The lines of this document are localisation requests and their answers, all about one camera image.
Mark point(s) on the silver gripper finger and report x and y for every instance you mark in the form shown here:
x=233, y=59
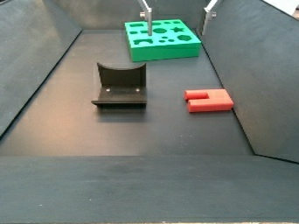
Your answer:
x=146, y=14
x=210, y=14

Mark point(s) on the red square-circle block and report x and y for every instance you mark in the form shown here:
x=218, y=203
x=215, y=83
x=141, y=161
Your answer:
x=209, y=100

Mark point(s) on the green foam shape board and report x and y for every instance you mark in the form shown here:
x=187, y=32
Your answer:
x=173, y=40

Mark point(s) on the black curved fixture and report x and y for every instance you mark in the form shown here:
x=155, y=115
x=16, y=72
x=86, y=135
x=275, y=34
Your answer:
x=122, y=85

